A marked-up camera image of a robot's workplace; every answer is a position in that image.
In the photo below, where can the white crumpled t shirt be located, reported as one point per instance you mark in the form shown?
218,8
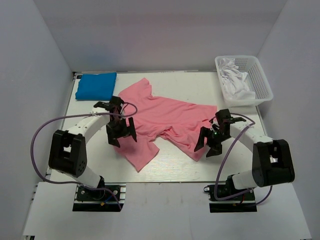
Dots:
233,81

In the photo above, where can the white plastic basket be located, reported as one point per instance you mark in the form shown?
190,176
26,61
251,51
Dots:
256,80

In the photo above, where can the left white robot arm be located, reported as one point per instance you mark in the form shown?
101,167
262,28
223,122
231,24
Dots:
68,151

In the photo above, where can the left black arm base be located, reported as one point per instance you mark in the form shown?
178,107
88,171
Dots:
100,201

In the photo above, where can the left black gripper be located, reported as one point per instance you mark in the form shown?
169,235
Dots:
113,136

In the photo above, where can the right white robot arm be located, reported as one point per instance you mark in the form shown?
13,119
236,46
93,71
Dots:
272,162

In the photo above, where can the folded blue t shirt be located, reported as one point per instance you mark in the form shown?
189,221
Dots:
96,87

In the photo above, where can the pink t shirt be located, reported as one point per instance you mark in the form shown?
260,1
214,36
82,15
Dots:
176,121

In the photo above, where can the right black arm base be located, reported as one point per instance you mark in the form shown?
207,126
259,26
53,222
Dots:
225,198

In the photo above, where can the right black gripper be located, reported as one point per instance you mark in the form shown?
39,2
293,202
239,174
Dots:
204,132

